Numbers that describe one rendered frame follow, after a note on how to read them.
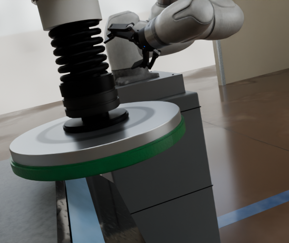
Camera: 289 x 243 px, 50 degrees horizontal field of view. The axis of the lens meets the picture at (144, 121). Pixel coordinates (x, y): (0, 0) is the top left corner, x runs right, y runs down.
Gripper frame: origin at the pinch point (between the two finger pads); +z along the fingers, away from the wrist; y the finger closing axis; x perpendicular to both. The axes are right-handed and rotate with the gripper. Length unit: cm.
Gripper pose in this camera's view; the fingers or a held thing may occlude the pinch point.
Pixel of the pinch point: (121, 52)
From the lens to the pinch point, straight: 113.2
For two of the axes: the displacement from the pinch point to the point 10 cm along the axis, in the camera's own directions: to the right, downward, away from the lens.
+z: -5.6, 0.8, 8.2
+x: -4.5, 8.0, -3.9
